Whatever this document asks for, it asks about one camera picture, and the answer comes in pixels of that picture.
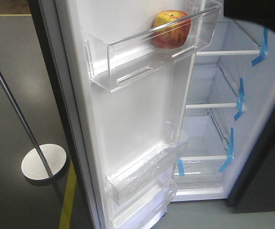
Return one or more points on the lower clear door bin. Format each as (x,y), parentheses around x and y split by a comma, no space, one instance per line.
(150,207)

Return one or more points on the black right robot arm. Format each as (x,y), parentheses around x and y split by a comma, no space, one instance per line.
(260,12)

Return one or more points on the metal stanchion post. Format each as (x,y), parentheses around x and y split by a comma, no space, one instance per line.
(43,162)

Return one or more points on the clear crisper drawer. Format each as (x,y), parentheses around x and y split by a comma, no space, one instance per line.
(200,172)

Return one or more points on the red yellow apple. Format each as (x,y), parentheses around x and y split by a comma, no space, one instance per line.
(172,36)

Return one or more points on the dark grey fridge body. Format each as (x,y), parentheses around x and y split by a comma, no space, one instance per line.
(230,111)

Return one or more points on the upper clear door bin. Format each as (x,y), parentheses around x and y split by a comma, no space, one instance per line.
(114,65)

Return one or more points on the clear door bin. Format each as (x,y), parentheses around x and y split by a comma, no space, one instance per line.
(123,186)
(114,65)
(150,207)

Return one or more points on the middle clear door bin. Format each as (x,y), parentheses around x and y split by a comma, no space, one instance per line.
(123,186)

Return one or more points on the open fridge door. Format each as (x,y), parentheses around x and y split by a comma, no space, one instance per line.
(109,131)

